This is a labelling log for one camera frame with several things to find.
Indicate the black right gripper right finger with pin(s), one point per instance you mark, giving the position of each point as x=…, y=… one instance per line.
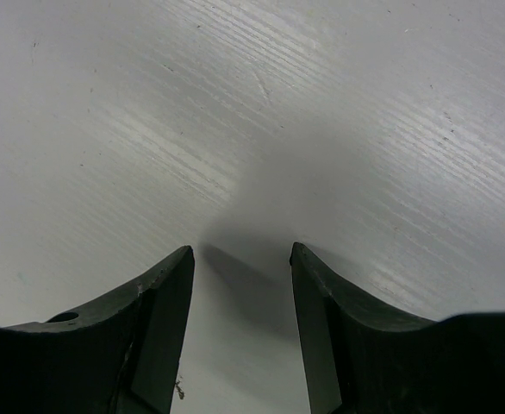
x=362, y=355

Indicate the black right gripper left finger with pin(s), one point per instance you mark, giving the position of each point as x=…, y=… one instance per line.
x=118, y=353

